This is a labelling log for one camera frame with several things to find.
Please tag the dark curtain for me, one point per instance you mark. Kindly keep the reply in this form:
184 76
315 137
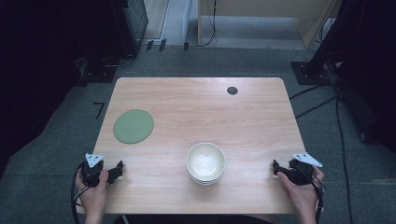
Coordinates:
37 62
376 68

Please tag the person's left hand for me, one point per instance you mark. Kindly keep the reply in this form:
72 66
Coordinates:
93 196

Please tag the white bowl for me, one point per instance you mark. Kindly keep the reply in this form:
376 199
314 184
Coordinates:
205 161
205 182

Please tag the black tape strip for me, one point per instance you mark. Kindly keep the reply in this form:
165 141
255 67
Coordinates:
149 45
162 45
186 46

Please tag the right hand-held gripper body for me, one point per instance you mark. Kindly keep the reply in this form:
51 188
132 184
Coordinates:
300 172

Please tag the dark round table grommet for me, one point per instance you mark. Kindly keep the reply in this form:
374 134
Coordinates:
232 90

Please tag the green round plate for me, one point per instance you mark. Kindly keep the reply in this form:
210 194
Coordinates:
133 126

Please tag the black stand base plate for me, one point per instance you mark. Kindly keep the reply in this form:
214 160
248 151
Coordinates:
306 76

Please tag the black stand base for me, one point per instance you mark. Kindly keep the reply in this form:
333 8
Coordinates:
98 73

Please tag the black metal stand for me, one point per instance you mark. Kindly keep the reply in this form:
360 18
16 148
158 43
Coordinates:
333 34

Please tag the black cabinet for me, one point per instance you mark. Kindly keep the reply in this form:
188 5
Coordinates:
134 25

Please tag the person's dark clothing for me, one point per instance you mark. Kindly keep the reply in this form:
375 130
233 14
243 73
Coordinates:
193 219

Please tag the light wooden furniture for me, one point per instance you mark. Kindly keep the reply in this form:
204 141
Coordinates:
314 28

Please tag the person's right hand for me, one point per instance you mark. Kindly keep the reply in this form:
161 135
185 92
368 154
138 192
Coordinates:
303 196

